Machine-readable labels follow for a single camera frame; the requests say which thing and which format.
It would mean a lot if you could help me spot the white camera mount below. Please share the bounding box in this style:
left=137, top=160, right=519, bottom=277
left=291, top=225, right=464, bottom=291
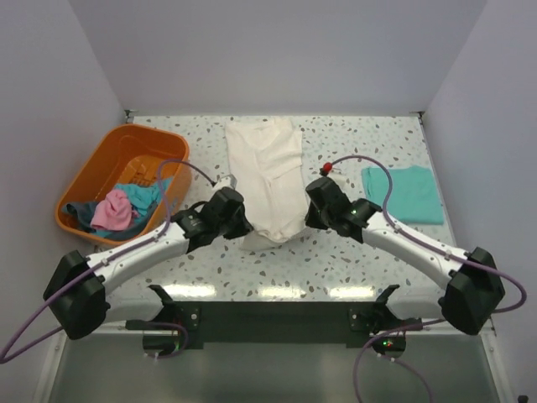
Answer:
left=320, top=162, right=347, bottom=191
left=213, top=174, right=237, bottom=191

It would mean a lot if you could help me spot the teal t shirt in basket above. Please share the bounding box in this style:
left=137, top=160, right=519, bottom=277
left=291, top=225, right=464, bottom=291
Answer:
left=114, top=182, right=162, bottom=218

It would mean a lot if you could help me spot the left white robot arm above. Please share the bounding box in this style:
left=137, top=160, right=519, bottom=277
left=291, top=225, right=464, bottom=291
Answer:
left=44, top=186, right=253, bottom=340

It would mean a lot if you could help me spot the white t shirt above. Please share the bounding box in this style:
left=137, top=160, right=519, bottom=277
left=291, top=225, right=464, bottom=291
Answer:
left=225, top=118, right=308, bottom=251

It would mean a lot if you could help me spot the pink t shirt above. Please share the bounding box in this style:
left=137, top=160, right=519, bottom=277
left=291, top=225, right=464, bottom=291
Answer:
left=91, top=189, right=138, bottom=232

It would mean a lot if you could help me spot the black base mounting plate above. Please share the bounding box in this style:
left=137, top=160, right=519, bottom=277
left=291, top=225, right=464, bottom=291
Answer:
left=126, top=301, right=421, bottom=356

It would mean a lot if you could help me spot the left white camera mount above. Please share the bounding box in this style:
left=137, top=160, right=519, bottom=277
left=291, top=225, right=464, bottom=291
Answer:
left=213, top=174, right=237, bottom=191

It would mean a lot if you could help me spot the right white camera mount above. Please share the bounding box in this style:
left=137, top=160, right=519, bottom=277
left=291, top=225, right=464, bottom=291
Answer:
left=320, top=162, right=347, bottom=191

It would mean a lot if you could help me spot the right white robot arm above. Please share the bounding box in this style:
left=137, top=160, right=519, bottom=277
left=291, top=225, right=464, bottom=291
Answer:
left=305, top=176, right=505, bottom=335

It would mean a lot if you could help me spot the dark grey t shirt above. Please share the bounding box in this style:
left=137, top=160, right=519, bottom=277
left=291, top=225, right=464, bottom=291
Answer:
left=61, top=201, right=148, bottom=241

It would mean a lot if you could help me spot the orange plastic basket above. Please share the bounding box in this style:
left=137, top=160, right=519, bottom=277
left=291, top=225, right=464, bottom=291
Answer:
left=55, top=123, right=190, bottom=248

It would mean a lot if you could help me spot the folded teal t shirt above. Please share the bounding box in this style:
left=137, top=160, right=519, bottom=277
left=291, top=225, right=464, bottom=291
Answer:
left=361, top=165, right=444, bottom=225

